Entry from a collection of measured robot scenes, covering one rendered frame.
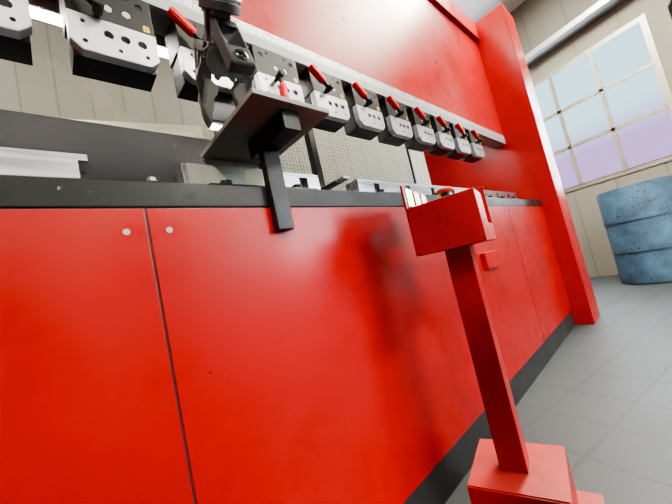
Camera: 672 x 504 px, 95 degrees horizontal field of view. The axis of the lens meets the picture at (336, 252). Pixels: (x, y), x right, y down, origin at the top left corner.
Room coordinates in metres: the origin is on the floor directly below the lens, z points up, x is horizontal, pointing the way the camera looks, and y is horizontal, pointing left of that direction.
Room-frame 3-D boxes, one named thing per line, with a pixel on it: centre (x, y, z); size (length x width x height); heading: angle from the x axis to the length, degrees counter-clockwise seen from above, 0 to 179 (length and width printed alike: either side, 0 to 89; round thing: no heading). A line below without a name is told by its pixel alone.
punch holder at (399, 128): (1.29, -0.36, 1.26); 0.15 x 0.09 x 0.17; 133
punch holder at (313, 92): (1.02, -0.07, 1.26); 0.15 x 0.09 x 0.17; 133
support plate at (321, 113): (0.66, 0.10, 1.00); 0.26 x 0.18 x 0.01; 43
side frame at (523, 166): (2.45, -1.33, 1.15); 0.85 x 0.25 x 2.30; 43
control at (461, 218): (0.79, -0.31, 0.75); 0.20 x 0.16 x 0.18; 147
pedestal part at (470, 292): (0.79, -0.31, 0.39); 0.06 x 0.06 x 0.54; 57
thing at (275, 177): (0.63, 0.08, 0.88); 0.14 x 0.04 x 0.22; 43
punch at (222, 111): (0.76, 0.21, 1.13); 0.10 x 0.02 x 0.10; 133
